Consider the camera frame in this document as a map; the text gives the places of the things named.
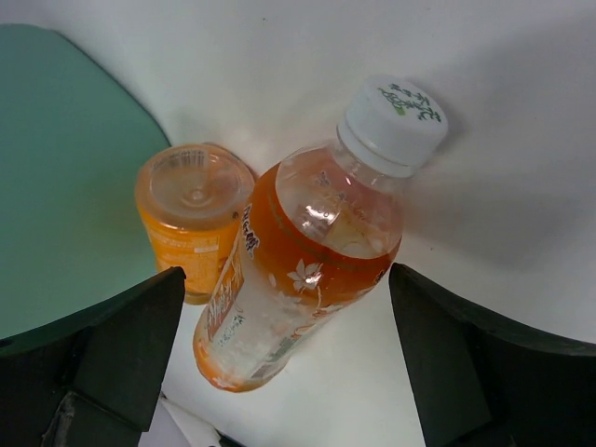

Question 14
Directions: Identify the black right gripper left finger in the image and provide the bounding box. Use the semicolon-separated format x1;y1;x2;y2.
1;267;185;446

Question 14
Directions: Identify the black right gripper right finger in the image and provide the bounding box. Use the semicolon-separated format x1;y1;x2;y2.
388;264;595;446

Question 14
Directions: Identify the clear bottle orange flower label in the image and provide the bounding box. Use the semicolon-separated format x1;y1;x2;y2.
193;74;448;392

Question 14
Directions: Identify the green plastic bin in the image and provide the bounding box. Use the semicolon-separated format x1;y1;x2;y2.
1;24;168;338

